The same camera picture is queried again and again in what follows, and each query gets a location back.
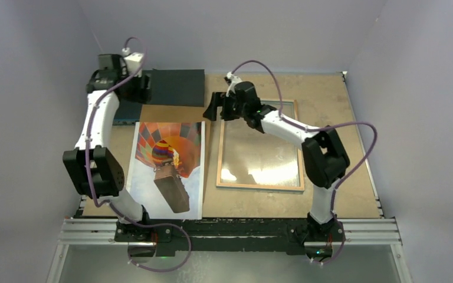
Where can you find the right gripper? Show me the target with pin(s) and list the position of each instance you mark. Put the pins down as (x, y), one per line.
(219, 99)

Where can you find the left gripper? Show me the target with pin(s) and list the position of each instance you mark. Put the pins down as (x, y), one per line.
(143, 95)

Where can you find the hot air balloon photo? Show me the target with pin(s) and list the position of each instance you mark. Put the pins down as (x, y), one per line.
(166, 170)

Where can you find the blue wooden picture frame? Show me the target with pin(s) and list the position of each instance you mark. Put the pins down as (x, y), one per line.
(259, 186)

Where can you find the brown backing board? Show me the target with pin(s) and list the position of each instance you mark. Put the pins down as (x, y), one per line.
(177, 114)

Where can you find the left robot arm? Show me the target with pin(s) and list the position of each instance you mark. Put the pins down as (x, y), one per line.
(92, 168)

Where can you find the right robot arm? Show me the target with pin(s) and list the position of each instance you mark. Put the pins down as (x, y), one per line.
(324, 156)

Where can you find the dark blue flat box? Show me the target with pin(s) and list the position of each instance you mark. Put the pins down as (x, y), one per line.
(163, 88)

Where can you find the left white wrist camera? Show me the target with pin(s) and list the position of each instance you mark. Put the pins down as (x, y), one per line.
(134, 61)

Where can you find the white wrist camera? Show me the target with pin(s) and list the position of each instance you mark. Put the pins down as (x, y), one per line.
(232, 80)
(134, 61)

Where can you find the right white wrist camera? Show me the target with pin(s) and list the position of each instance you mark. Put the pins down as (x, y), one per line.
(232, 80)

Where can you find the black aluminium mounting rail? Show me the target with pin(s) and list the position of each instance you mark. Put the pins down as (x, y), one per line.
(292, 236)

